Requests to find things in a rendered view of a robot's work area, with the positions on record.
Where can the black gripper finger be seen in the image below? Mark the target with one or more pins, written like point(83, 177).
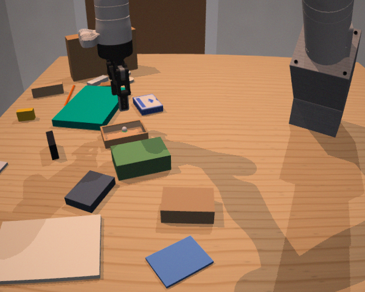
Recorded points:
point(113, 88)
point(122, 75)

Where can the flat tan box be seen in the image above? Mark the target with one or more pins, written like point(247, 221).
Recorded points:
point(190, 205)

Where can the green flat rectangular slab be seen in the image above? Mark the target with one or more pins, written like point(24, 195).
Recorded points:
point(92, 108)

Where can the blue flat rectangular pad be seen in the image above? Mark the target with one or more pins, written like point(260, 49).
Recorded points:
point(179, 261)

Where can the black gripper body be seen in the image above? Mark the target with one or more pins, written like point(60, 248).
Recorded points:
point(115, 52)

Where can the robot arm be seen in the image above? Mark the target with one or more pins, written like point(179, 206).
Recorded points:
point(328, 28)

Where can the small olive block with orange top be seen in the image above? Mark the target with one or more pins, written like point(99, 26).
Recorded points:
point(25, 114)

